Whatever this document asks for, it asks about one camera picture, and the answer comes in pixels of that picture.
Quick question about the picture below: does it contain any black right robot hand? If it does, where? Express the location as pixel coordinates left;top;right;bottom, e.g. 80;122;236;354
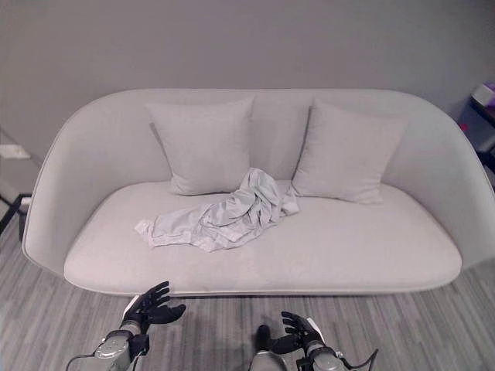
271;311;323;356

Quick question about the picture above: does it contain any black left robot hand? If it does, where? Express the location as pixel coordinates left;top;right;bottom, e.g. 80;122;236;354
121;281;187;326

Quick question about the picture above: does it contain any light grey curved sofa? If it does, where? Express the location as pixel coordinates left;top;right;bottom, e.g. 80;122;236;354
22;87;495;298

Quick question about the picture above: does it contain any silver robot leg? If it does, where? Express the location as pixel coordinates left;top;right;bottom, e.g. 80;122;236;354
249;324;289;371

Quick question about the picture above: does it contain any crumpled light grey garment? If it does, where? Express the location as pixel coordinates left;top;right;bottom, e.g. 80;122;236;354
134;167;302;254

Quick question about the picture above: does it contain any light grey square cushion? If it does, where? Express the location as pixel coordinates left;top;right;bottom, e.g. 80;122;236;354
290;97;410;205
144;94;256;196

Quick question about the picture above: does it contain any black metal side table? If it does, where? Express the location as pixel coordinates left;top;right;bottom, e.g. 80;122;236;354
0;125;44;243

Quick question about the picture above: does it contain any dark shelf unit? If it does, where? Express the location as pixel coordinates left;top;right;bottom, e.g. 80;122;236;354
456;96;495;168

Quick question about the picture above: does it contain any grey box with purple top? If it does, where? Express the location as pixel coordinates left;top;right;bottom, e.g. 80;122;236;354
471;80;495;106

